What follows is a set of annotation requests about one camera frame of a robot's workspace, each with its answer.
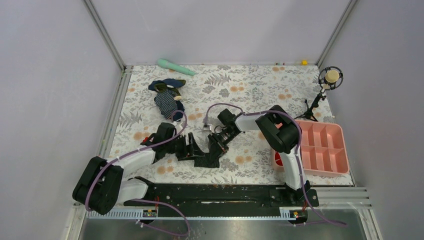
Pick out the mint green handheld tool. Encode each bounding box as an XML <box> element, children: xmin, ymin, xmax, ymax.
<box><xmin>156</xmin><ymin>58</ymin><xmax>196</xmax><ymax>76</ymax></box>

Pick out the purple cable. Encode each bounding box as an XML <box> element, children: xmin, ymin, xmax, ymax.
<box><xmin>202</xmin><ymin>102</ymin><xmax>348</xmax><ymax>228</ymax></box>
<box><xmin>84</xmin><ymin>109</ymin><xmax>192</xmax><ymax>237</ymax></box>

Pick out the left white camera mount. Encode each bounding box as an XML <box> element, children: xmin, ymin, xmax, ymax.
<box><xmin>172</xmin><ymin>121</ymin><xmax>185</xmax><ymax>133</ymax></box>

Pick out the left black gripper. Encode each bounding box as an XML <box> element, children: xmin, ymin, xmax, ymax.
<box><xmin>165</xmin><ymin>132</ymin><xmax>204</xmax><ymax>161</ymax></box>

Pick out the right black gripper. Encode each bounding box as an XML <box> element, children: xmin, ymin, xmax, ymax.
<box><xmin>208</xmin><ymin>129</ymin><xmax>239</xmax><ymax>165</ymax></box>

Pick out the red white calculator toy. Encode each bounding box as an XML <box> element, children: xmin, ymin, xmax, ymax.
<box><xmin>140</xmin><ymin>136</ymin><xmax>155</xmax><ymax>146</ymax></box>

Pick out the red rolled underwear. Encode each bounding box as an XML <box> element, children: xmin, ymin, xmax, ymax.
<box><xmin>274</xmin><ymin>152</ymin><xmax>283</xmax><ymax>167</ymax></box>

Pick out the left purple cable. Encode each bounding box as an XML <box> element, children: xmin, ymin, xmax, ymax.
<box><xmin>84</xmin><ymin>109</ymin><xmax>192</xmax><ymax>237</ymax></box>

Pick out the floral patterned table mat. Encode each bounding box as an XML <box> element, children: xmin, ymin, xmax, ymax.
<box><xmin>105</xmin><ymin>65</ymin><xmax>320</xmax><ymax>185</ymax></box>

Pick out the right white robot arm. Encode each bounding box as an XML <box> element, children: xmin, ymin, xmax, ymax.
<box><xmin>208</xmin><ymin>105</ymin><xmax>310</xmax><ymax>206</ymax></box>

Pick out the pink compartment organizer tray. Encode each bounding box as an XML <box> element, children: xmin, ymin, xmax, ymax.
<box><xmin>272</xmin><ymin>119</ymin><xmax>351</xmax><ymax>178</ymax></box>

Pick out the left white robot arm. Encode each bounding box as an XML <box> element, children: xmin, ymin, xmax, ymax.
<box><xmin>72</xmin><ymin>122</ymin><xmax>207</xmax><ymax>215</ymax></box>

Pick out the black microphone with stand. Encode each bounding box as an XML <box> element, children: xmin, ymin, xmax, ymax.
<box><xmin>294</xmin><ymin>66</ymin><xmax>344</xmax><ymax>122</ymax></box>

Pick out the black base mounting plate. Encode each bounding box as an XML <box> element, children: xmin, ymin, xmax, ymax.
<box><xmin>124</xmin><ymin>183</ymin><xmax>306</xmax><ymax>211</ymax></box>

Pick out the blue striped underwear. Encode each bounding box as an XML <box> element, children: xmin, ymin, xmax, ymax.
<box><xmin>148</xmin><ymin>78</ymin><xmax>186</xmax><ymax>122</ymax></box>

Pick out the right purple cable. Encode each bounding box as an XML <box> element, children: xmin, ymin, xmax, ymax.
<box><xmin>202</xmin><ymin>102</ymin><xmax>348</xmax><ymax>228</ymax></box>

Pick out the black striped underwear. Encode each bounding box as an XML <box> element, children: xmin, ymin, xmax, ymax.
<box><xmin>193</xmin><ymin>152</ymin><xmax>221</xmax><ymax>168</ymax></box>

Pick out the grey slotted cable duct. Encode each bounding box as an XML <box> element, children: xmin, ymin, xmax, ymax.
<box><xmin>86</xmin><ymin>206</ymin><xmax>297</xmax><ymax>221</ymax></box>

